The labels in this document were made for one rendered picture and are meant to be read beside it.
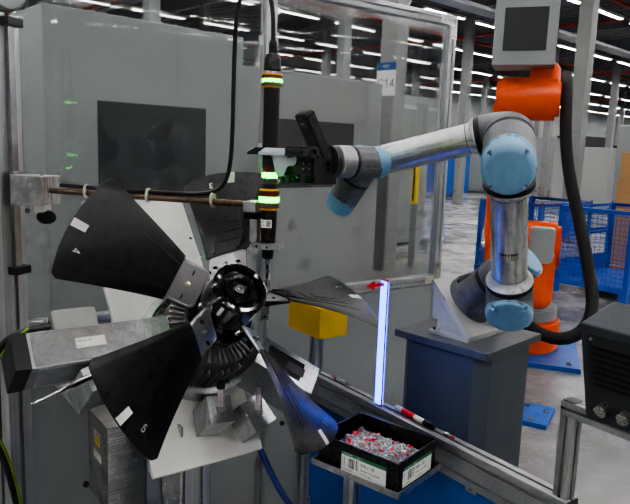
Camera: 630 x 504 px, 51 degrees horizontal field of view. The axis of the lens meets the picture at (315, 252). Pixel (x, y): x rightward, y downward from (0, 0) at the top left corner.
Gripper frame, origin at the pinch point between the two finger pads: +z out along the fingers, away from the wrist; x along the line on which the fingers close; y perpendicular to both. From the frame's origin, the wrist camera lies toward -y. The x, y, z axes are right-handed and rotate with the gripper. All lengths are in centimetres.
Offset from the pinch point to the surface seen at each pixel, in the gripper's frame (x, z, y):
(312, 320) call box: 25, -34, 47
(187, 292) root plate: 3.2, 14.2, 29.9
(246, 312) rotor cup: -9.0, 7.1, 32.2
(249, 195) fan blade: 12.6, -5.6, 10.7
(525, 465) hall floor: 61, -195, 150
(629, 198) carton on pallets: 321, -744, 48
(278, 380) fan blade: -16.3, 3.7, 44.7
